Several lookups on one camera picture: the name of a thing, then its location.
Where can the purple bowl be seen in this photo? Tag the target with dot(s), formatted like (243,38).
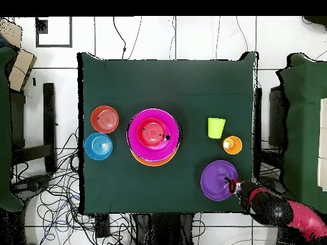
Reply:
(214,183)

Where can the orange cup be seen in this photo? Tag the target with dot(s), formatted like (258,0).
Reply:
(235,146)

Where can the green cup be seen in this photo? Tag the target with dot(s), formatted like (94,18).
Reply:
(215,127)

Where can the large pink bowl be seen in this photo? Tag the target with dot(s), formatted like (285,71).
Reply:
(168,148)

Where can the large orange bowl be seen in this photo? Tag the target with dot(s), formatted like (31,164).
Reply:
(153,163)

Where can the small red bowl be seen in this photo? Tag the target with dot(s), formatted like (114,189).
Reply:
(104,119)
(152,132)

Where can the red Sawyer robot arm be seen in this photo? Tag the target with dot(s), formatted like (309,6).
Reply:
(281,211)

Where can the grey floor stand base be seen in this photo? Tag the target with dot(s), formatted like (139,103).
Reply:
(33,184)
(273,183)

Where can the black case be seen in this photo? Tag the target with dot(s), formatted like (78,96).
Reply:
(276,117)

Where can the dark green tablecloth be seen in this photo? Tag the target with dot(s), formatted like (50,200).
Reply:
(301,127)
(143,84)
(5,127)

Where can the white box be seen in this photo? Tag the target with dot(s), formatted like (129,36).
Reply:
(323,143)

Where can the black power adapter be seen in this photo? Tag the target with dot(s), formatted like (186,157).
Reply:
(102,227)

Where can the small blue bowl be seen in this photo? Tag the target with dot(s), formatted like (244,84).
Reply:
(98,146)

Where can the black stand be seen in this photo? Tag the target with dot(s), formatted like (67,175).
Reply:
(49,114)

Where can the cardboard box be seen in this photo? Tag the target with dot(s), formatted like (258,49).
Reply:
(11,32)
(21,69)

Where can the black floor frame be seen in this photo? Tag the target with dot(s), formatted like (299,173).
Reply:
(41,26)

